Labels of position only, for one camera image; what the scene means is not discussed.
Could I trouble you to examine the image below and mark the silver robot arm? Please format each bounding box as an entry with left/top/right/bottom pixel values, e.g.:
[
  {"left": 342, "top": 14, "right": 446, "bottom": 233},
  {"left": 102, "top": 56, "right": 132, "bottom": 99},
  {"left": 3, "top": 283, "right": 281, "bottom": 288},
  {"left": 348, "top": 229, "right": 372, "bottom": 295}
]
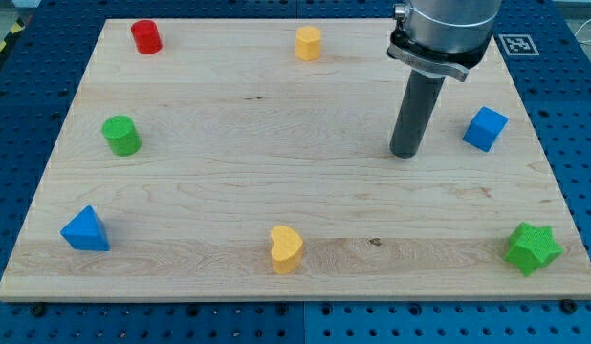
[{"left": 387, "top": 0, "right": 502, "bottom": 82}]

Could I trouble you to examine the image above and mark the yellow heart block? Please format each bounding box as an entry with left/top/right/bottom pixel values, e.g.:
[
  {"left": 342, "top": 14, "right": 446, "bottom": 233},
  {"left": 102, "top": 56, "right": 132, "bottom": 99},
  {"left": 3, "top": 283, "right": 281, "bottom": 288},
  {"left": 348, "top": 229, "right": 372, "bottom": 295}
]
[{"left": 270, "top": 226, "right": 304, "bottom": 274}]

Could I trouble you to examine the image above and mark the wooden board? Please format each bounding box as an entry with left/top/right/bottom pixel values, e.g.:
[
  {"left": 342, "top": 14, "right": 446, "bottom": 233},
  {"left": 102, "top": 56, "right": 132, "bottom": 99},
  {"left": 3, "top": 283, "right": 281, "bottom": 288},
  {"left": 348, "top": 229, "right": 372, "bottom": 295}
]
[{"left": 0, "top": 19, "right": 591, "bottom": 302}]

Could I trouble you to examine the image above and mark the yellow hexagon block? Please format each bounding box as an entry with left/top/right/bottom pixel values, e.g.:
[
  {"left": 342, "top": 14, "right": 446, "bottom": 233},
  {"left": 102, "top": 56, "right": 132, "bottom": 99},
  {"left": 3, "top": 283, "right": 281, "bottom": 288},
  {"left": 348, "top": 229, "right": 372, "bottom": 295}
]
[{"left": 295, "top": 26, "right": 322, "bottom": 61}]

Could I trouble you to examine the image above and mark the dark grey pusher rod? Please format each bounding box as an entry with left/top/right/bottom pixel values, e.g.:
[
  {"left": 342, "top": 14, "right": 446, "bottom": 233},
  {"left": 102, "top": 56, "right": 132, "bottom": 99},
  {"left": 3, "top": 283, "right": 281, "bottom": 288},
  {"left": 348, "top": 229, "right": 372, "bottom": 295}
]
[{"left": 389, "top": 70, "right": 445, "bottom": 159}]

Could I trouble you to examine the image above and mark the green cylinder block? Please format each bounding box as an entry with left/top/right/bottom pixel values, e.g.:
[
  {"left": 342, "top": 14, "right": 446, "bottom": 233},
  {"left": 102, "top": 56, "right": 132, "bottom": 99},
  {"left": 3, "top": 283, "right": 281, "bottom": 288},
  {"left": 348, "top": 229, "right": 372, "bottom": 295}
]
[{"left": 101, "top": 115, "right": 142, "bottom": 157}]

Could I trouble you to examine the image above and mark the red cylinder block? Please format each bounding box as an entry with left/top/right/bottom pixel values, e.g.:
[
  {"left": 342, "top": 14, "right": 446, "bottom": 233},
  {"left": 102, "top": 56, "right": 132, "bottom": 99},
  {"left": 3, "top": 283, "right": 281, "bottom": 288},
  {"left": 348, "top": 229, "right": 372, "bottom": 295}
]
[{"left": 130, "top": 19, "right": 163, "bottom": 54}]

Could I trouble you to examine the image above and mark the blue cube block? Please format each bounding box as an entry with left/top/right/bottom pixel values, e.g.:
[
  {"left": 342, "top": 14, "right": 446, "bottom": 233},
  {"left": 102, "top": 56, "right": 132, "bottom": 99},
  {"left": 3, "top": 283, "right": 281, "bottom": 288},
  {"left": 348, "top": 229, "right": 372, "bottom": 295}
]
[{"left": 463, "top": 107, "right": 509, "bottom": 152}]

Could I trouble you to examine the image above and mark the blue triangle block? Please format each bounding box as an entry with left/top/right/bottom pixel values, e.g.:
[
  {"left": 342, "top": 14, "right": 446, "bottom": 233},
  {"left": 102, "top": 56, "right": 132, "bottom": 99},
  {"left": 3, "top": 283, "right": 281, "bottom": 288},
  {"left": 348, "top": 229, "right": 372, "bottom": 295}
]
[{"left": 60, "top": 205, "right": 110, "bottom": 251}]

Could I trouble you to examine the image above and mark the green star block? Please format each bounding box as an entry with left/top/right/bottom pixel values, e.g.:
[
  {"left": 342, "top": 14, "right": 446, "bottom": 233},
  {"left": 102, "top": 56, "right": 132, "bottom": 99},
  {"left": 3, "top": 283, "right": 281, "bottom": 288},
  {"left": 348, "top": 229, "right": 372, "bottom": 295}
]
[{"left": 503, "top": 222, "right": 564, "bottom": 276}]

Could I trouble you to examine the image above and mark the white fiducial marker tag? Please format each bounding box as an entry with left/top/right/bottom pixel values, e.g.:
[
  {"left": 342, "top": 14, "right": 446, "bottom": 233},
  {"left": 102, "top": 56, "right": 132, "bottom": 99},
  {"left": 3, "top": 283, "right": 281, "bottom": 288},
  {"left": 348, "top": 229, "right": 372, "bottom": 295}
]
[{"left": 499, "top": 33, "right": 539, "bottom": 56}]

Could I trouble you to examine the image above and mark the white cable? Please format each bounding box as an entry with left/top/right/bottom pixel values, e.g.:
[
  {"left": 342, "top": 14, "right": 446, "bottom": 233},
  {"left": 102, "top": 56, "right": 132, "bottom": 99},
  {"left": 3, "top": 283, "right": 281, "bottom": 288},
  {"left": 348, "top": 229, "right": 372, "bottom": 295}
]
[{"left": 573, "top": 13, "right": 591, "bottom": 49}]

